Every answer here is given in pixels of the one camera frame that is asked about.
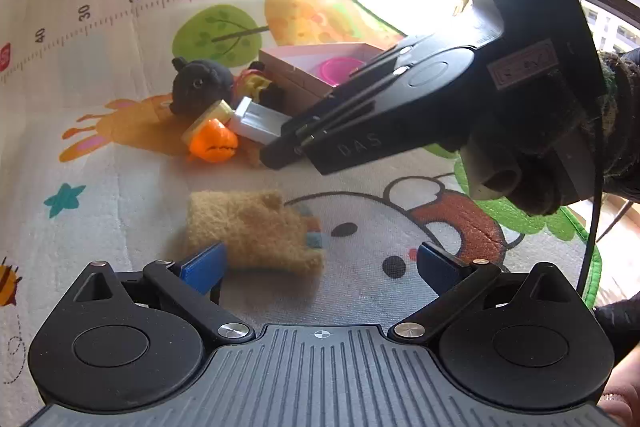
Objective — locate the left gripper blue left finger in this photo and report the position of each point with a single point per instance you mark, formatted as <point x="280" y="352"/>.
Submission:
<point x="204" y="270"/>

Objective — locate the tan plush paw glove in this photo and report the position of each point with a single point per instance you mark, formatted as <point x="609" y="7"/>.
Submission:
<point x="259" y="231"/>

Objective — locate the pink plastic basket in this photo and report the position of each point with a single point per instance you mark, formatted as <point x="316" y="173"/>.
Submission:
<point x="336" y="70"/>

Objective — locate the yellow red plush doll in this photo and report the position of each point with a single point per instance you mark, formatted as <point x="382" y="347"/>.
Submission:
<point x="255" y="84"/>

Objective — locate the operator right hand in glove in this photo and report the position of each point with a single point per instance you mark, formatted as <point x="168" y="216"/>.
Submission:
<point x="620" y="116"/>

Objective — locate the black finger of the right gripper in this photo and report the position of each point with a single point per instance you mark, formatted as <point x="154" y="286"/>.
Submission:
<point x="302" y="137"/>
<point x="350" y="76"/>

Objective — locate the colourful children's play mat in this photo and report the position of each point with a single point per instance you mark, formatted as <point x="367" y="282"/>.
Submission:
<point x="93" y="167"/>

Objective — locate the white grey rectangular toy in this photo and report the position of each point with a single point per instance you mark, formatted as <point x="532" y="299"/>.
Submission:
<point x="256" y="122"/>

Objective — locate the black plush cat toy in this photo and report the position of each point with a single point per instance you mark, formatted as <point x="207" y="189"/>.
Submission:
<point x="198" y="85"/>

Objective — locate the pink yellow toy cup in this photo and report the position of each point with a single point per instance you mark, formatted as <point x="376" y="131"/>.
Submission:
<point x="220" y="110"/>

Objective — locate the pink cardboard box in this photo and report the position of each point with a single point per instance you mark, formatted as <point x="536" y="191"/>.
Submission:
<point x="307" y="74"/>

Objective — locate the orange plastic pumpkin toy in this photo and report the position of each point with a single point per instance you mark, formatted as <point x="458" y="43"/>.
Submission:
<point x="213" y="142"/>

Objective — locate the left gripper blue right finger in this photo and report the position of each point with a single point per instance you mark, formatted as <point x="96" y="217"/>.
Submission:
<point x="440" y="270"/>

